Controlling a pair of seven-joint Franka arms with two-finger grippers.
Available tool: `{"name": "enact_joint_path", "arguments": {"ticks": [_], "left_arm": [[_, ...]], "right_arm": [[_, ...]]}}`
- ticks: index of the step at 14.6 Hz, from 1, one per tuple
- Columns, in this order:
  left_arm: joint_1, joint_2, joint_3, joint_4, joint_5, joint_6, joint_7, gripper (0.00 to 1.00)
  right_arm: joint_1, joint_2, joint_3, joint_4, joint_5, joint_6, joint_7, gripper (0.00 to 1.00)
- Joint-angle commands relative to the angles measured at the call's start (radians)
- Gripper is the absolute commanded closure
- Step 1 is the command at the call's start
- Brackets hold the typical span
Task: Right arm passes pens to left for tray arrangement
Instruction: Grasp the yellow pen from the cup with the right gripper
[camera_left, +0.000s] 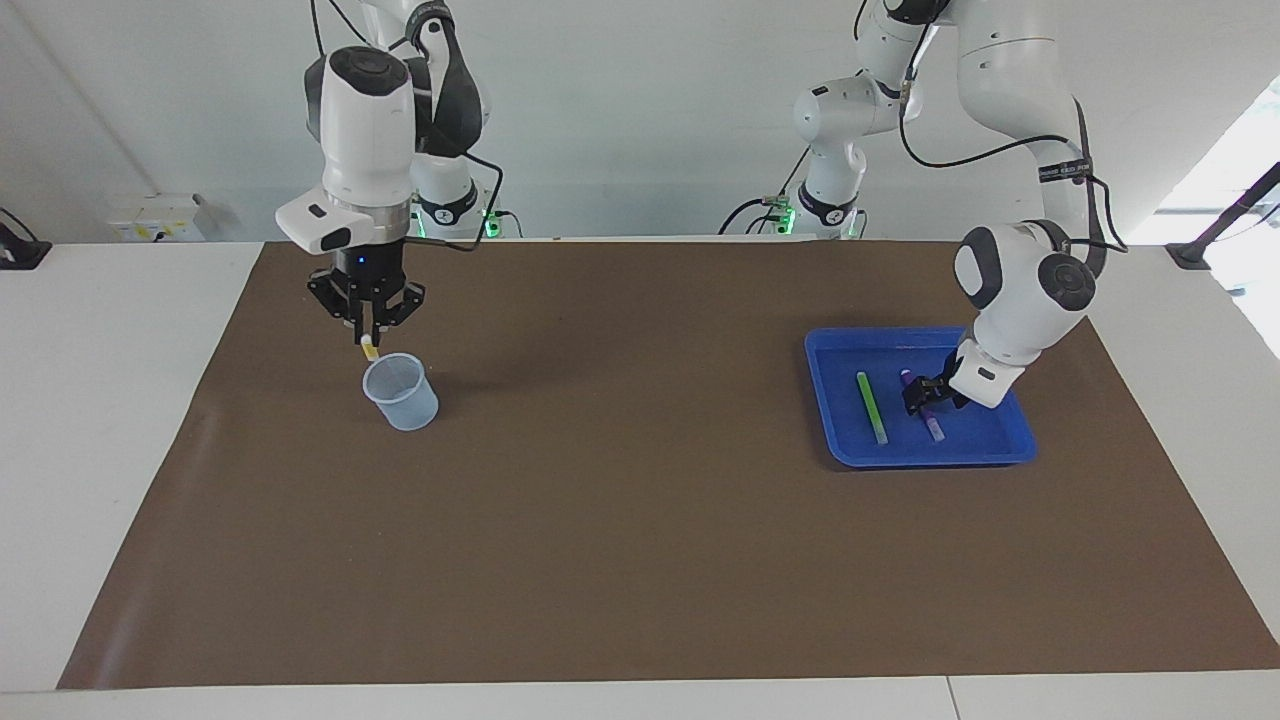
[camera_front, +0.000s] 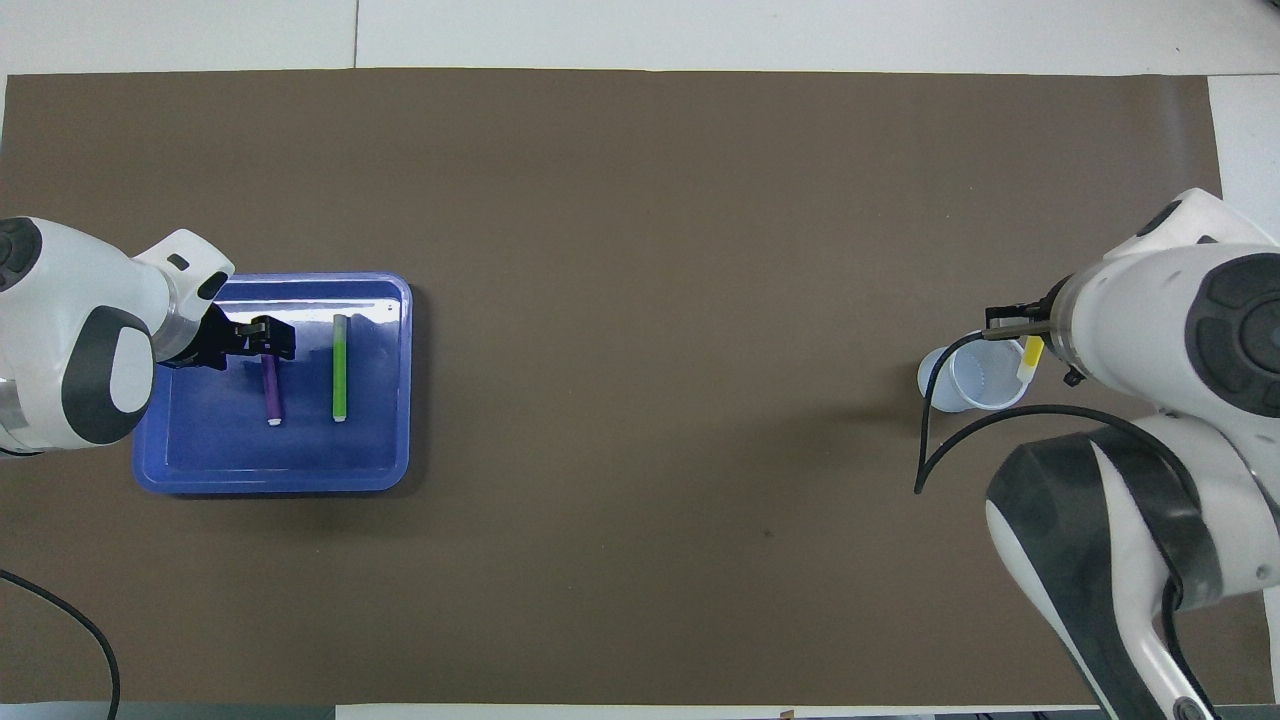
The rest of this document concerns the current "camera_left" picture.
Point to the black table clamp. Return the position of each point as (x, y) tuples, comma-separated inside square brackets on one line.
[(20, 250)]

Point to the blue plastic tray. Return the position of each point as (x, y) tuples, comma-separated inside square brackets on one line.
[(980, 440)]

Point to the black stand with pole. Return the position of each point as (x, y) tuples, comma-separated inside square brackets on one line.
[(1220, 225)]

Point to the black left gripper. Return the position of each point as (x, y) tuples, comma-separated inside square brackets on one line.
[(948, 378)]

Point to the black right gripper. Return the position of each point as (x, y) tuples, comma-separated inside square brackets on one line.
[(370, 270)]

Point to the brown table mat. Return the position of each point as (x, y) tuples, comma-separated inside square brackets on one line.
[(640, 560)]

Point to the purple marker pen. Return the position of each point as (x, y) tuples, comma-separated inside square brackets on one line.
[(936, 428)]

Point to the translucent plastic cup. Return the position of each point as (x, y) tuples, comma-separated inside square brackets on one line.
[(405, 405)]

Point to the yellow marker pen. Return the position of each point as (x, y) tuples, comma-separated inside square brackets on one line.
[(370, 350)]

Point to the green marker pen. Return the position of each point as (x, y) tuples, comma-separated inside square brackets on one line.
[(871, 408)]

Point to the white wall socket box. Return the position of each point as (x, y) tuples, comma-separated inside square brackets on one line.
[(150, 218)]

